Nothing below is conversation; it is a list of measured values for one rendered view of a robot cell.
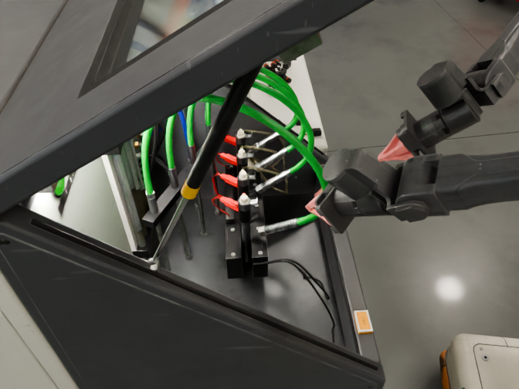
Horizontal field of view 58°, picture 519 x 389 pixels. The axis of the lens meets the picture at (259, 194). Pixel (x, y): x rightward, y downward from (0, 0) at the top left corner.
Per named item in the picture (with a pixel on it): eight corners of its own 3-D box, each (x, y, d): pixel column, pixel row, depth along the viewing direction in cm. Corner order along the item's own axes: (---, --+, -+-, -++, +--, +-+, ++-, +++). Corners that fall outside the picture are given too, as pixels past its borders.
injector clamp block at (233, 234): (268, 292, 119) (268, 255, 109) (229, 295, 119) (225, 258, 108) (260, 200, 144) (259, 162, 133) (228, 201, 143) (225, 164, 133)
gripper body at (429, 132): (398, 113, 92) (432, 93, 87) (427, 147, 96) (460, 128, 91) (398, 132, 87) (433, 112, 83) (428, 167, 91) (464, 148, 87)
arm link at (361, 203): (402, 221, 69) (415, 189, 71) (371, 198, 66) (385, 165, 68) (370, 222, 75) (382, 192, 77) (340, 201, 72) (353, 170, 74)
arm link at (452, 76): (515, 82, 83) (477, 87, 91) (481, 33, 79) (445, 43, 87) (476, 130, 81) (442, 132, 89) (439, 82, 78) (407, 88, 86)
